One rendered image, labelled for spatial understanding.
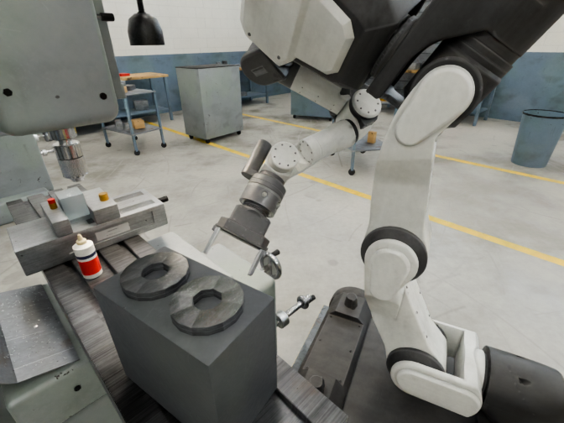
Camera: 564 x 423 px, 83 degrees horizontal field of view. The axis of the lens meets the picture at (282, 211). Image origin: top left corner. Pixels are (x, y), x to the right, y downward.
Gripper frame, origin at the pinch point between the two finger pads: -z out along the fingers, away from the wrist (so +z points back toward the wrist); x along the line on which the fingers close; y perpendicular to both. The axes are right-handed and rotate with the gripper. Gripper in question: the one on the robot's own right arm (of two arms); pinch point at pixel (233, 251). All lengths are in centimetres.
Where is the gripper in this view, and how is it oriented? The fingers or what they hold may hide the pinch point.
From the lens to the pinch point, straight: 70.8
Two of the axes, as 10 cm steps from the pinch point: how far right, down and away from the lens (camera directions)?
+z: 4.2, -8.6, 2.9
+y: 2.3, -2.1, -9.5
